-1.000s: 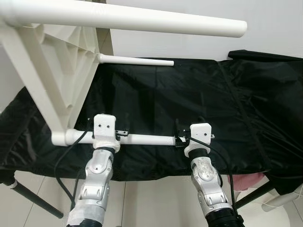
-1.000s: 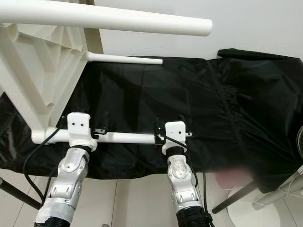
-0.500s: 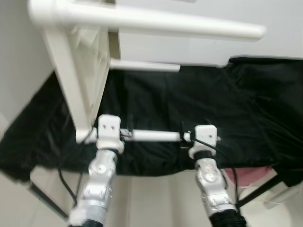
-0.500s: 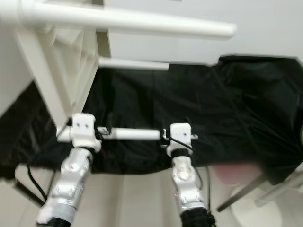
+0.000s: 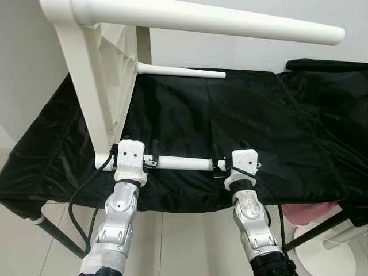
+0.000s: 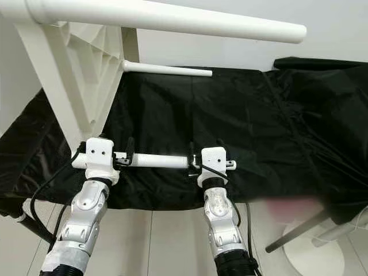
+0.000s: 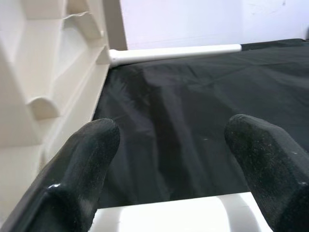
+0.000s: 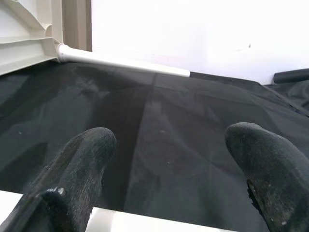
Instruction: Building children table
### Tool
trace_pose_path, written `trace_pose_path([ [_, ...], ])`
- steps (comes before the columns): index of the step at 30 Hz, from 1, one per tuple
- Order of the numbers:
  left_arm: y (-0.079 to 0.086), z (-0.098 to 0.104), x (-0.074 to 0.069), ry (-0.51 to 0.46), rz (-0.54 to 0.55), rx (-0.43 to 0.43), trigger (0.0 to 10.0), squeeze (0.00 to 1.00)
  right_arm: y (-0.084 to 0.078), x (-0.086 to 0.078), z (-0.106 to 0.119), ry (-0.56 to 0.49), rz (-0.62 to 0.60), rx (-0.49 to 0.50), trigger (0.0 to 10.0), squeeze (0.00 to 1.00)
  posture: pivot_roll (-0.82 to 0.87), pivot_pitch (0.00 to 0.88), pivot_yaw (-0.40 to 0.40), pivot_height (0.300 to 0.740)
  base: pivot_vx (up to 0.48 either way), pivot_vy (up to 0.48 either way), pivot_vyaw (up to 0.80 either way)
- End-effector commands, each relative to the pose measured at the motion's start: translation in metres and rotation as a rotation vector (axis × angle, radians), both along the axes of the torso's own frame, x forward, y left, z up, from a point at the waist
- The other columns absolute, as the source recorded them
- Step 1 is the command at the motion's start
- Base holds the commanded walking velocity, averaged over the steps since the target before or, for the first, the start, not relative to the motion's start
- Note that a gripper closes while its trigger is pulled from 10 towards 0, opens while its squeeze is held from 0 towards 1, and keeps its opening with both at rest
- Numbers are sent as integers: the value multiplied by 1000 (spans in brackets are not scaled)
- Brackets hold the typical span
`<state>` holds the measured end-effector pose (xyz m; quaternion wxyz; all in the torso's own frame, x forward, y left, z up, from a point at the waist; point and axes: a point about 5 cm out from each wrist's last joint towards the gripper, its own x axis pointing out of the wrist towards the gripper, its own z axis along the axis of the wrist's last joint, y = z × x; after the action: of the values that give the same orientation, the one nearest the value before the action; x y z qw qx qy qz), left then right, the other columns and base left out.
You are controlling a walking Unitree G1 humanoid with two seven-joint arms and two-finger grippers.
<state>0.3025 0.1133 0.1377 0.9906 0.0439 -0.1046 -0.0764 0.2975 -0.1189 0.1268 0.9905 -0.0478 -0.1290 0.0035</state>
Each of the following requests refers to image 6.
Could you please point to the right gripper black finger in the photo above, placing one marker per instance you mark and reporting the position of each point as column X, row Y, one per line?
column 219, row 143
column 191, row 153

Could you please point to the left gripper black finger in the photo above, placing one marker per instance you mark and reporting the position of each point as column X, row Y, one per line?
column 130, row 146
column 83, row 148

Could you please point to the white plastic table leg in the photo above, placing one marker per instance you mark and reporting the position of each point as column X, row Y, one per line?
column 167, row 69
column 195, row 24
column 161, row 161

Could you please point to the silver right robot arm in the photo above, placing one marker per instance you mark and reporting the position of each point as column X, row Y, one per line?
column 221, row 218

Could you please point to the black fabric table cover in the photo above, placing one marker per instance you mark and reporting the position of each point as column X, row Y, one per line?
column 253, row 126

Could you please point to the pink cushion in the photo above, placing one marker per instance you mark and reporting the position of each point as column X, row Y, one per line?
column 293, row 208

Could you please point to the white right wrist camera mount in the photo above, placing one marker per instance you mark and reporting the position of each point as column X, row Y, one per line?
column 213, row 158

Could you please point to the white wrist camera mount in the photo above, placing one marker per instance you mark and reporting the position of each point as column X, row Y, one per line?
column 213, row 158
column 99, row 154

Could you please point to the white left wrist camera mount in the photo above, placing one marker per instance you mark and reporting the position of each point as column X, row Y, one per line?
column 99, row 154

